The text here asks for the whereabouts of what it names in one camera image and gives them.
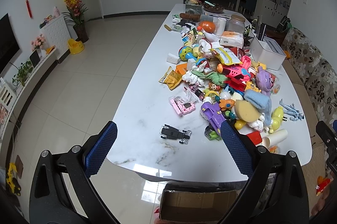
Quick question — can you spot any white paper roll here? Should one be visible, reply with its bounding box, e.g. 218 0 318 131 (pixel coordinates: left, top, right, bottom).
262 129 288 148

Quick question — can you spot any light blue knit sock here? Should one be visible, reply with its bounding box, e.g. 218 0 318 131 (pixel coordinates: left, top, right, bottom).
244 89 272 126

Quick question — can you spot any yellow toy excavator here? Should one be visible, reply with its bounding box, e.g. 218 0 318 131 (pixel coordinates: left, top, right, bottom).
6 162 21 196

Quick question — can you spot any yellow duck toy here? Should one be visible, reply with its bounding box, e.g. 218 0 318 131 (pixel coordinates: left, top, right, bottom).
269 106 284 134

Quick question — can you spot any white tv console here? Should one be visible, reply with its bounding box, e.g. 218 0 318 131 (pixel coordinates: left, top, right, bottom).
0 47 59 135

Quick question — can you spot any blue action figure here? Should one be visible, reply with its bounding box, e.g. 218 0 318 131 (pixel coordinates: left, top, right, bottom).
279 99 304 121

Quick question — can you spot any yellow sponge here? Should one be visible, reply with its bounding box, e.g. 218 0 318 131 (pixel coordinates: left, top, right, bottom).
234 100 261 122

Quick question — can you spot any cardboard box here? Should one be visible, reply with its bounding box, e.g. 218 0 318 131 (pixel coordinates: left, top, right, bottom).
159 189 237 223

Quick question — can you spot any orange rocket toy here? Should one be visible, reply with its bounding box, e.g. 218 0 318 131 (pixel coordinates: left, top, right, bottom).
219 99 235 111

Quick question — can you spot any purple toy gun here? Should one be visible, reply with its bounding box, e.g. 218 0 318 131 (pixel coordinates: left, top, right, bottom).
201 102 226 135

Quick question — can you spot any purple plush toy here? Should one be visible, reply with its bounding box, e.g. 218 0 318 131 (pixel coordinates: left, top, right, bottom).
255 66 276 96

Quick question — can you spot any black toy car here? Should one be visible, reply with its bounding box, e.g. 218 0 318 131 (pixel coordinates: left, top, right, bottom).
160 124 191 145

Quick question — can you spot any floral sofa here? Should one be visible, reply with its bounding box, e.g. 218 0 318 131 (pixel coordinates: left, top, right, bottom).
282 27 337 127

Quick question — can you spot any pink toy phone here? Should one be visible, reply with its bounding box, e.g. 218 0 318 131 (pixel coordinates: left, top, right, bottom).
169 98 195 116

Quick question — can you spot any pink toy gun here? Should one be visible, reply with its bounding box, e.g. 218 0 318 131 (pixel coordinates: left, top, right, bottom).
217 55 251 83

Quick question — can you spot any green plush cloth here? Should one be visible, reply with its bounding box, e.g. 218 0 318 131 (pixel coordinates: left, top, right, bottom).
192 70 228 88

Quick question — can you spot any white storage box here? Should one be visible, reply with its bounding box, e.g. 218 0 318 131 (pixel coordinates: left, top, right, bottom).
250 37 286 71

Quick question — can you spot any yellow potty chair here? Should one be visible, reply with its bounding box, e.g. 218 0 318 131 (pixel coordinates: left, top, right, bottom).
67 38 84 55

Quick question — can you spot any crumpled white tissue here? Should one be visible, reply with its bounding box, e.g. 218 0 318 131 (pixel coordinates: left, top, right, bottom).
182 71 198 85

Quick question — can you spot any television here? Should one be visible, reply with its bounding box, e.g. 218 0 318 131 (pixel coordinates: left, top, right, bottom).
0 13 21 73

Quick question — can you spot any yellow snack wrapper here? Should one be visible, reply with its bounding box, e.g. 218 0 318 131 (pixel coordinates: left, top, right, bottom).
159 66 182 90

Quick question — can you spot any white radiator cabinet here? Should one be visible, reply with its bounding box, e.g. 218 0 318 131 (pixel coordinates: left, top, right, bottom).
41 15 71 60

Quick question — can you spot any tissue pack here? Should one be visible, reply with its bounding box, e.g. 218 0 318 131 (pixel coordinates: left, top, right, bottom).
219 31 244 49

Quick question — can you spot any green yellow ball toy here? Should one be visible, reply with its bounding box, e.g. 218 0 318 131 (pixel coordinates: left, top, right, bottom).
178 46 194 61

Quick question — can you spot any white eraser block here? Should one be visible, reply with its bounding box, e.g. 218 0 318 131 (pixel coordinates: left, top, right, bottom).
166 53 180 65

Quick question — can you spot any clear plastic jar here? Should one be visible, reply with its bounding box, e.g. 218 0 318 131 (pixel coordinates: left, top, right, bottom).
226 14 246 34

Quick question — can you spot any orange egg toy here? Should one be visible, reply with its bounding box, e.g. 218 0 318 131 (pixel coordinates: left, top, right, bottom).
197 21 216 34

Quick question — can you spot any yellow flower plant pot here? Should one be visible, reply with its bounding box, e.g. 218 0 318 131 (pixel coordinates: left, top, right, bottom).
62 0 88 43

